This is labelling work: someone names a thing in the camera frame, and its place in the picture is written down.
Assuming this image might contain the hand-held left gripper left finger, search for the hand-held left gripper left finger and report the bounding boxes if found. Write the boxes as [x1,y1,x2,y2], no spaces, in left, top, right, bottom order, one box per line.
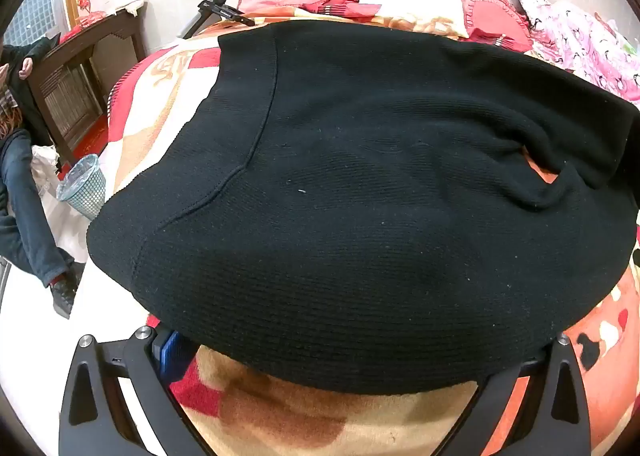
[59,327,208,456]

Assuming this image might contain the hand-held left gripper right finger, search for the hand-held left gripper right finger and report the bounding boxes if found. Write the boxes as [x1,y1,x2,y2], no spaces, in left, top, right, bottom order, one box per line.
[432,333,592,456]

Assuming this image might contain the black pants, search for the black pants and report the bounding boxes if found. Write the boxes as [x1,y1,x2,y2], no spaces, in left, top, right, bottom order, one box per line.
[86,20,640,396]

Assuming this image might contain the checkered red orange blanket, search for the checkered red orange blanket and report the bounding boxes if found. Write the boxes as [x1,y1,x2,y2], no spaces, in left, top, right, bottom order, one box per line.
[100,10,640,456]

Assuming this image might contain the mesh waste basket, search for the mesh waste basket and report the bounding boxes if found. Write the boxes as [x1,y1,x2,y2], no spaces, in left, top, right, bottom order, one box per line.
[56,154,107,221]

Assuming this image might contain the white plastic bag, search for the white plastic bag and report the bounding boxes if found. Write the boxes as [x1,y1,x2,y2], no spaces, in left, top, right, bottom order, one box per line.
[31,145,63,197]

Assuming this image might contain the red cloth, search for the red cloth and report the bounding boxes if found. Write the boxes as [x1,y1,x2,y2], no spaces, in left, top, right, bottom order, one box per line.
[72,10,108,31]

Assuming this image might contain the black folding stand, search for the black folding stand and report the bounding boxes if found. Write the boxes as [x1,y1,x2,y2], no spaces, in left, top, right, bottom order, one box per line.
[182,0,256,40]

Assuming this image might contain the metal grille door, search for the metal grille door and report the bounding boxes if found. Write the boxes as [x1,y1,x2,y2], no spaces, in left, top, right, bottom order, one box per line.
[4,0,68,47]

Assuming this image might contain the pink penguin print quilt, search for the pink penguin print quilt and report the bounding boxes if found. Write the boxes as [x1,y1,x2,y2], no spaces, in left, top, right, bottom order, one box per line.
[510,0,640,109]

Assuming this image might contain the red ruffled heart pillow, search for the red ruffled heart pillow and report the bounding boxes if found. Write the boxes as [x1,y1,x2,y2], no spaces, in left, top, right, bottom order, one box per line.
[461,0,535,54]

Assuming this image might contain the white pillow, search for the white pillow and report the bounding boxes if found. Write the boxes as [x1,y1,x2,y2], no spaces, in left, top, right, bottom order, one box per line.
[350,0,471,39]

